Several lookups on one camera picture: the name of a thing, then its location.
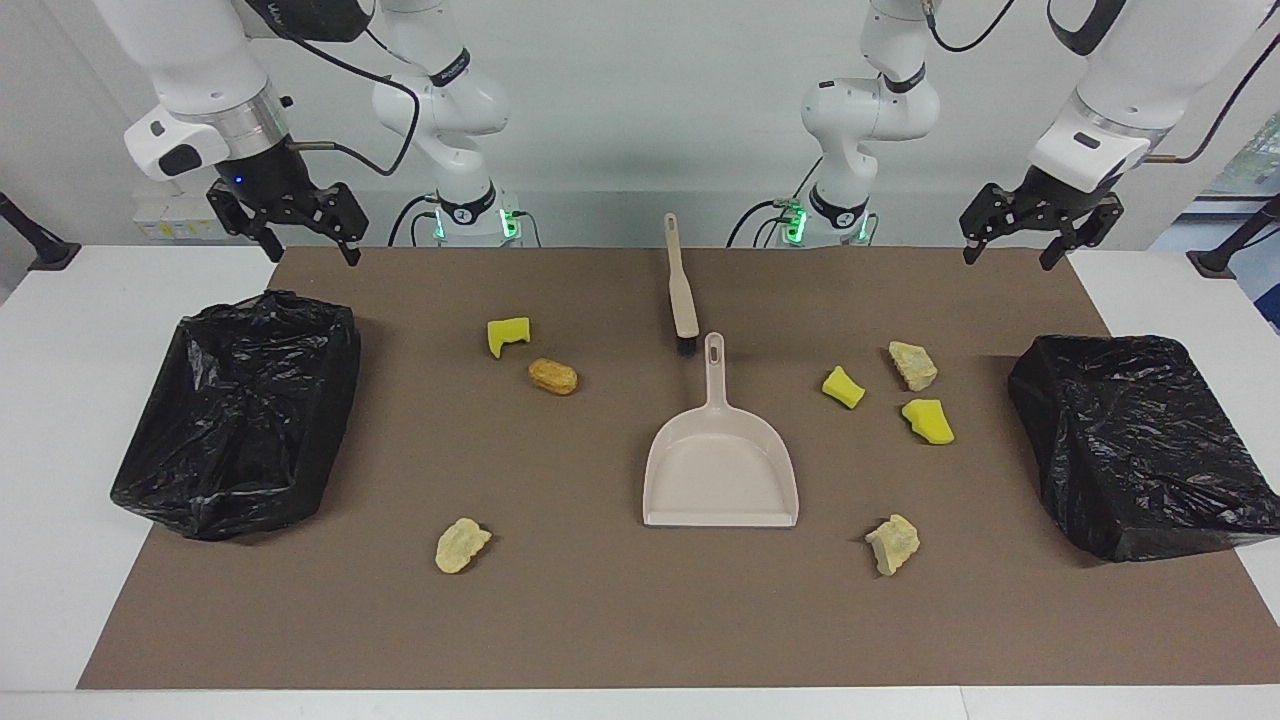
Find beige hand brush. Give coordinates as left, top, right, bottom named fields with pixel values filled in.
left=664, top=213, right=701, bottom=357

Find yellow green sponge piece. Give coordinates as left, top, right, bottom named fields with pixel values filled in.
left=901, top=398, right=955, bottom=446
left=822, top=366, right=867, bottom=410

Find bin covered by black bag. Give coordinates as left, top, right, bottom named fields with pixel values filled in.
left=1007, top=334, right=1280, bottom=563

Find window with green foliage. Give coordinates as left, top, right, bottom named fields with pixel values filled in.
left=1205, top=110, right=1280, bottom=201

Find black camera stand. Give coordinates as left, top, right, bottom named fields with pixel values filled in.
left=1187, top=193, right=1280, bottom=279
left=0, top=190, right=81, bottom=271

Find pale yellow bread chunk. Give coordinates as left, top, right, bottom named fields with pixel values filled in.
left=435, top=517, right=493, bottom=575

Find black base cable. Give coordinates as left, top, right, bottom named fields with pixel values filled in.
left=727, top=155, right=826, bottom=248
left=388, top=195, right=441, bottom=247

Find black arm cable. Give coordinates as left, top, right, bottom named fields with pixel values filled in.
left=245, top=0, right=421, bottom=179
left=925, top=0, right=1280, bottom=166

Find white wall socket box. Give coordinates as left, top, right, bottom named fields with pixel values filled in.
left=133, top=192, right=241, bottom=241

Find brown oval bread roll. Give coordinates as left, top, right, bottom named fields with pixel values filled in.
left=528, top=358, right=579, bottom=396

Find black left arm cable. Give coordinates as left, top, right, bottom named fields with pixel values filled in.
left=925, top=0, right=1280, bottom=166

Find beige croissant piece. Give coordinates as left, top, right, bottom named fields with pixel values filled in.
left=865, top=514, right=921, bottom=577
left=888, top=341, right=939, bottom=392

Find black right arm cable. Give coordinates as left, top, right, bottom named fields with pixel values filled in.
left=245, top=0, right=421, bottom=179

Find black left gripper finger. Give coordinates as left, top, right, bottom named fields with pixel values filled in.
left=960, top=185, right=1023, bottom=265
left=1040, top=197, right=1124, bottom=271

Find open bin with black bag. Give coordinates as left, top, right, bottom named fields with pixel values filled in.
left=110, top=290, right=363, bottom=542

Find beige plastic dustpan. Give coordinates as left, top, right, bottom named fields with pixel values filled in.
left=642, top=332, right=800, bottom=528

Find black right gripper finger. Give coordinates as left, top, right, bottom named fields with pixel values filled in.
left=207, top=180, right=286, bottom=263
left=312, top=183, right=369, bottom=266

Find notched yellow sponge piece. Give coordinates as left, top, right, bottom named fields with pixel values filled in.
left=487, top=316, right=532, bottom=359

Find brown table mat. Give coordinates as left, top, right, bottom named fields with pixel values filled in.
left=78, top=246, right=1280, bottom=691

